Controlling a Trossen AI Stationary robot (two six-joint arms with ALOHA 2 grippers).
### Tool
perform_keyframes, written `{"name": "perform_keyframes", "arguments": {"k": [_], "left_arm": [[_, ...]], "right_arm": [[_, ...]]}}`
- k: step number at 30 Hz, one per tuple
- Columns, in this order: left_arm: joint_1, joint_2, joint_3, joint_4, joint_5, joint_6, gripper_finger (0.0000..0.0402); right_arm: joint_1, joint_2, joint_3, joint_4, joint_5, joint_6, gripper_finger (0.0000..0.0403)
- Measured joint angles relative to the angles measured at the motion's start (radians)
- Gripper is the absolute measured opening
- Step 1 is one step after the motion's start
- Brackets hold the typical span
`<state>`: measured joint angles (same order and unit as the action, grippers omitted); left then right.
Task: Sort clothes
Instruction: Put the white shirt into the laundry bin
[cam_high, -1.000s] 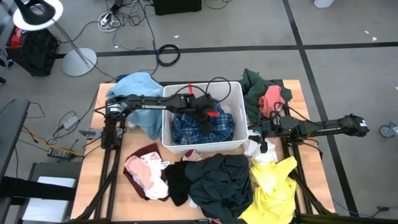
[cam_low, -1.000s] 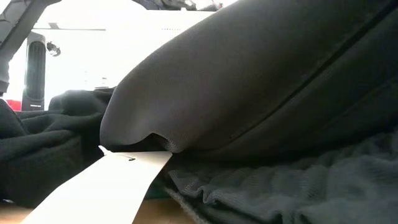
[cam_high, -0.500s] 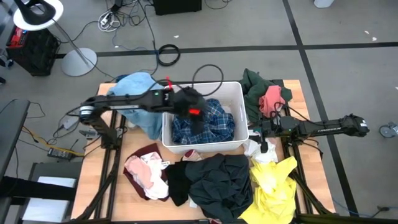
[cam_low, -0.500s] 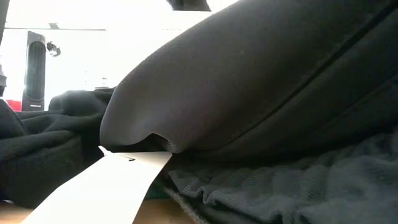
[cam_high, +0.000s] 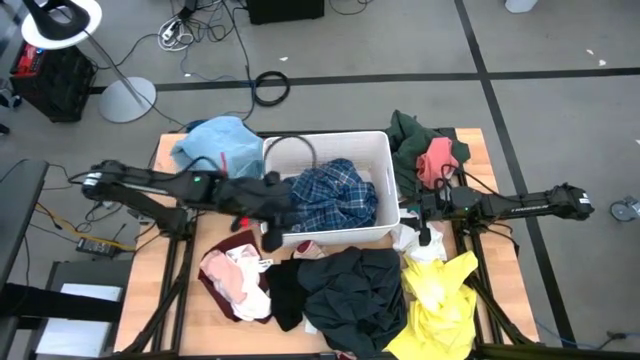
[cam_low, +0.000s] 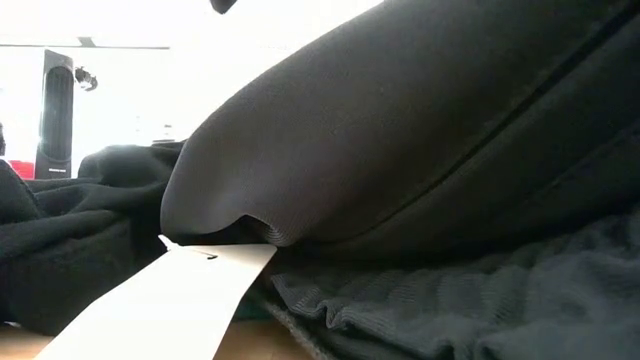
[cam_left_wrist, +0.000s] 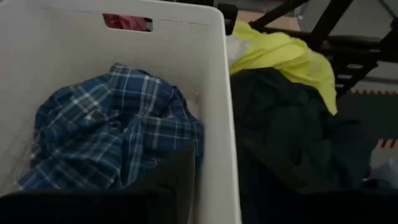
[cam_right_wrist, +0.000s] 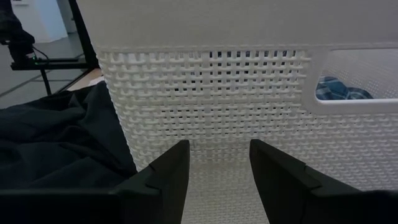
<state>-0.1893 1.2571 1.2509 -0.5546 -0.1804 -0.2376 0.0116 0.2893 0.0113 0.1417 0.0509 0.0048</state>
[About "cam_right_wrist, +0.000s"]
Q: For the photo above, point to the white woven laundry bin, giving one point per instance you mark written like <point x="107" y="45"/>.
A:
<point x="217" y="93"/>

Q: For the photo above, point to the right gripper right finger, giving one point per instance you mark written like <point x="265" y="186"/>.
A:
<point x="273" y="174"/>

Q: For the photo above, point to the black metal stand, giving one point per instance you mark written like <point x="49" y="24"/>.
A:
<point x="56" y="63"/>

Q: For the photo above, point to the blue plaid shirt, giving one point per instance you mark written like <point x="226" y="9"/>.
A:
<point x="335" y="90"/>

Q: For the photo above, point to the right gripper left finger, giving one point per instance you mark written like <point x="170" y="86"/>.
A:
<point x="174" y="174"/>

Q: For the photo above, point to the black garment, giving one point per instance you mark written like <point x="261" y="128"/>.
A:
<point x="62" y="140"/>

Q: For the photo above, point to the black device with green light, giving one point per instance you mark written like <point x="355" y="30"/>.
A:
<point x="15" y="34"/>

